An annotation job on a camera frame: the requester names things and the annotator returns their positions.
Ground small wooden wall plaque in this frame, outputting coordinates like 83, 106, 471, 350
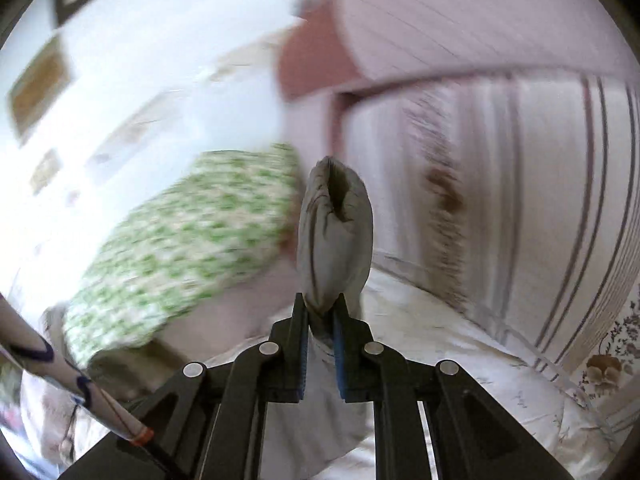
30, 150, 61, 195

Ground green white patterned pillow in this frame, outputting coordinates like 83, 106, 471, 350
63, 143, 299, 368

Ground brown quilted puffer jacket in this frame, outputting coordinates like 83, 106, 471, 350
259, 157, 374, 479

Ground white leaf print duvet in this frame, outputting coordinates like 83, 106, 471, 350
349, 251, 622, 480

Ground white patterned pen-like rod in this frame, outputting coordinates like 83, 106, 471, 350
1, 297, 154, 446

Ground wooden wall frame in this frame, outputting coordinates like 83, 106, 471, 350
9, 35, 74, 145

